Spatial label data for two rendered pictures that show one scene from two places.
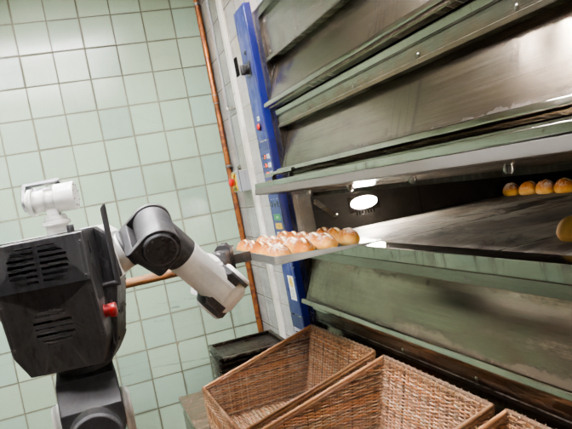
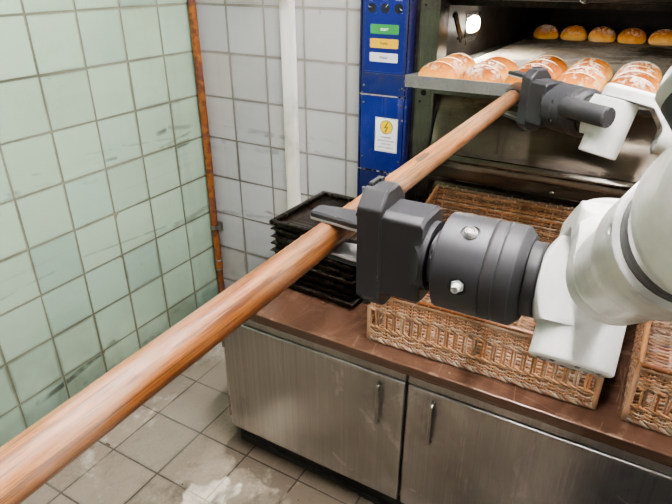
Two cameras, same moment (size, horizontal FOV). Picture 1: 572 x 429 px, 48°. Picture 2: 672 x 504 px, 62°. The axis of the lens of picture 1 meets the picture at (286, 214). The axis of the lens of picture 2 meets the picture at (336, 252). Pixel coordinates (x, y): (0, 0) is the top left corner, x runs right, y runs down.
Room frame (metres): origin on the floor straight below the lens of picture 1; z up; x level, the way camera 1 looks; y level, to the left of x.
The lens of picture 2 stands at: (1.52, 1.28, 1.43)
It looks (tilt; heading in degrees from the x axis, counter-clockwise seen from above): 27 degrees down; 318
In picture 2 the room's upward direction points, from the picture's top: straight up
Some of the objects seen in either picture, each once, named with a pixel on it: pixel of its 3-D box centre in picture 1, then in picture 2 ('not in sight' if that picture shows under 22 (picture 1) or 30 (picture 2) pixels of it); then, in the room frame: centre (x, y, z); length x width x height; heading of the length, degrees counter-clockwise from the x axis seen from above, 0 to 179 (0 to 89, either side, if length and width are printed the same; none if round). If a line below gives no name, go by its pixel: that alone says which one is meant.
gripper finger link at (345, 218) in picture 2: not in sight; (342, 213); (1.89, 0.94, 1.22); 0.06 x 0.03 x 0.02; 18
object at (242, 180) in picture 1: (241, 180); not in sight; (3.11, 0.18, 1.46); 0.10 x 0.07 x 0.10; 18
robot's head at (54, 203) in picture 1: (54, 203); not in sight; (1.51, 0.52, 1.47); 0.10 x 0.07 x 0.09; 95
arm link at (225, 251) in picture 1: (220, 265); (552, 104); (2.05, 0.23, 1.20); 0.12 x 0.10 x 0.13; 164
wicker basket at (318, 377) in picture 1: (285, 391); (502, 278); (2.16, 0.12, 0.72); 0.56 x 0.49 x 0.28; 19
